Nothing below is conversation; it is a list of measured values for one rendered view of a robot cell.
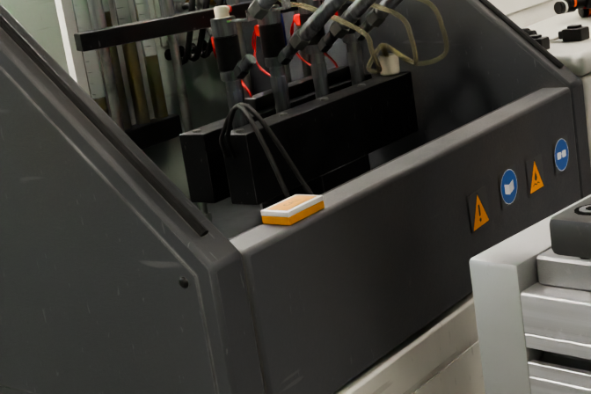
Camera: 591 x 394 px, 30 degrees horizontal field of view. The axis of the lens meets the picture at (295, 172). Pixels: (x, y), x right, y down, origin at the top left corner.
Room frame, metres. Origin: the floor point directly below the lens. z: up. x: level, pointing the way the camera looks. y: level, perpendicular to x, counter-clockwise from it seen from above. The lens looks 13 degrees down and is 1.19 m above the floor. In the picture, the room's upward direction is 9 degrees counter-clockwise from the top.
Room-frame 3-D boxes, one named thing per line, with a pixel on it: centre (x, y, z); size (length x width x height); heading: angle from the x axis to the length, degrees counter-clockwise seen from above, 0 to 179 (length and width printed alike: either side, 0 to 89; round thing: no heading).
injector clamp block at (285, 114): (1.32, -0.02, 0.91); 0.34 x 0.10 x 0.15; 141
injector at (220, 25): (1.22, 0.04, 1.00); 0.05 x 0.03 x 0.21; 51
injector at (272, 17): (1.28, -0.01, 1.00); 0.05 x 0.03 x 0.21; 51
